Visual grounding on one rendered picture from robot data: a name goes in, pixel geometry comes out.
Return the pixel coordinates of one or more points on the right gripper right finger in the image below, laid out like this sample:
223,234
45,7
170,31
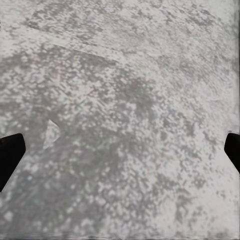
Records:
232,149

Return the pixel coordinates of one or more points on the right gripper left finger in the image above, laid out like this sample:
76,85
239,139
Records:
12,149

